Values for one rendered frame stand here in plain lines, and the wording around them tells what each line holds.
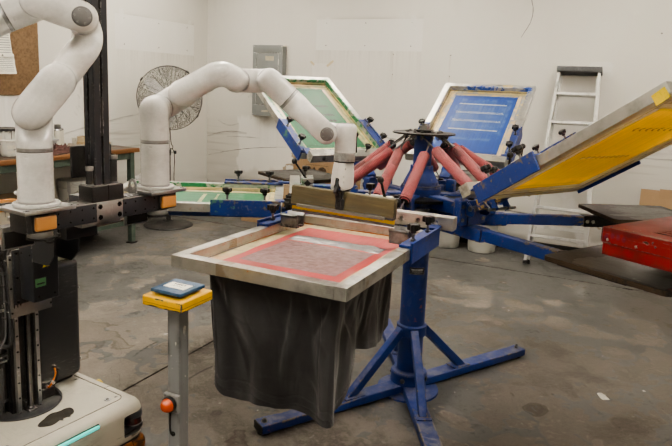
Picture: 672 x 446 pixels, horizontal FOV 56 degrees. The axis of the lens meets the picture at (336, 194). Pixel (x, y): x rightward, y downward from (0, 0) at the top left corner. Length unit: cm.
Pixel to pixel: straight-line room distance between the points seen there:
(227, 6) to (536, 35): 348
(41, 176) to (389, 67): 507
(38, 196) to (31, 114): 24
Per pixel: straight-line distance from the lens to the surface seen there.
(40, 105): 184
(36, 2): 186
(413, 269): 309
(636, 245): 211
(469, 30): 640
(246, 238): 221
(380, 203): 218
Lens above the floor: 151
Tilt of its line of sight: 10 degrees down
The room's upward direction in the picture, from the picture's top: 2 degrees clockwise
